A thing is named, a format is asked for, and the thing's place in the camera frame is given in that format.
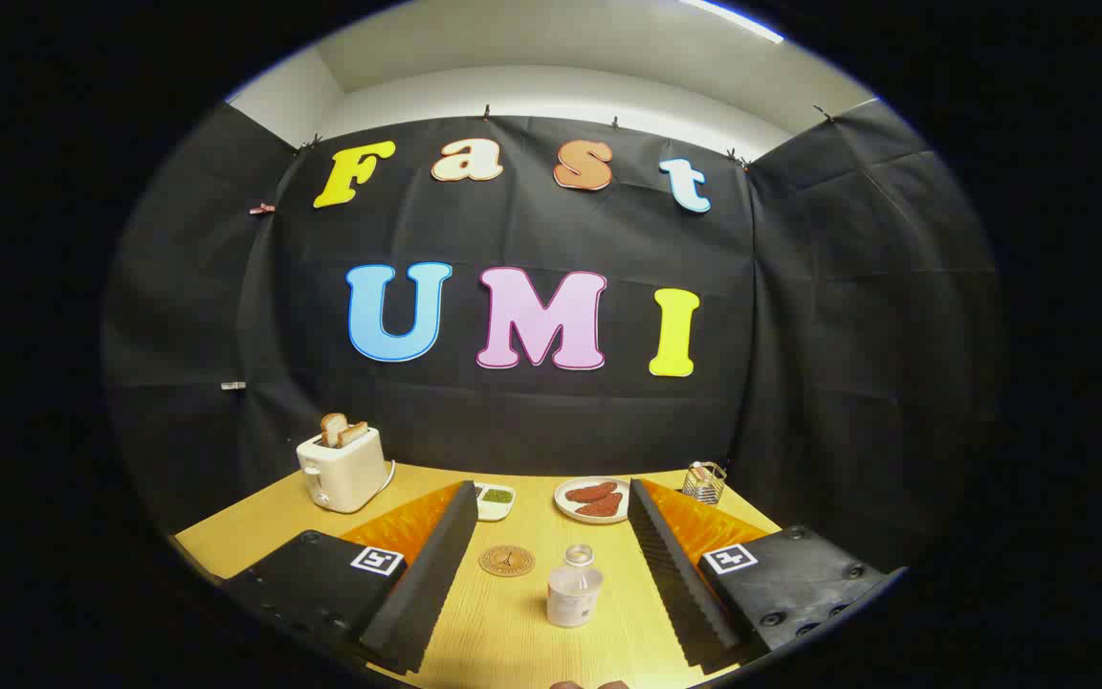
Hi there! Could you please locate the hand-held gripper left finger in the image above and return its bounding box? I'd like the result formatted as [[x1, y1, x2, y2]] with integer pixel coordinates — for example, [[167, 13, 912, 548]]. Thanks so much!
[[222, 480, 481, 676]]

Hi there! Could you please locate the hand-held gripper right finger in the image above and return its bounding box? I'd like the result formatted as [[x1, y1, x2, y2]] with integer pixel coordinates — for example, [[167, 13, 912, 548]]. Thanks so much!
[[628, 478, 906, 676]]

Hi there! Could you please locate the clear plastic juice bottle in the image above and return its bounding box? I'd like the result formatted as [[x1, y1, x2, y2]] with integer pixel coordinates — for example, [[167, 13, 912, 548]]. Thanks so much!
[[547, 544, 604, 629]]

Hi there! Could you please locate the wooden table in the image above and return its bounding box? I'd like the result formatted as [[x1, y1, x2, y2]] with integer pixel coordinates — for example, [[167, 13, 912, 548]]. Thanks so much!
[[173, 462, 782, 689]]

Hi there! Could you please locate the white dish of green beans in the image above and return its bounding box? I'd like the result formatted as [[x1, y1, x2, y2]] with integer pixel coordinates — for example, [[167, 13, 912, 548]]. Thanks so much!
[[474, 483, 517, 522]]

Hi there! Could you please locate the round white plate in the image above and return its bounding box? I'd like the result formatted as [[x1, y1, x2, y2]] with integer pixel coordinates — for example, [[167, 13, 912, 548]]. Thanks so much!
[[554, 477, 631, 524]]

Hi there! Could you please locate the cream toaster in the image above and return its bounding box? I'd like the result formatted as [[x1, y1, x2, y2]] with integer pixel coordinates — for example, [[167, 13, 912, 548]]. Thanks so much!
[[297, 426, 389, 514]]

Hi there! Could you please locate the black backdrop cloth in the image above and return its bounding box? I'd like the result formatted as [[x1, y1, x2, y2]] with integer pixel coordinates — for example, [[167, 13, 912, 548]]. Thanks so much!
[[101, 100, 1006, 575]]

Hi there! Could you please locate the metal wire basket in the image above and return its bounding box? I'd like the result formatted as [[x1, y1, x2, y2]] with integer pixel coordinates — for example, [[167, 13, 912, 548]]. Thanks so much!
[[682, 461, 728, 505]]

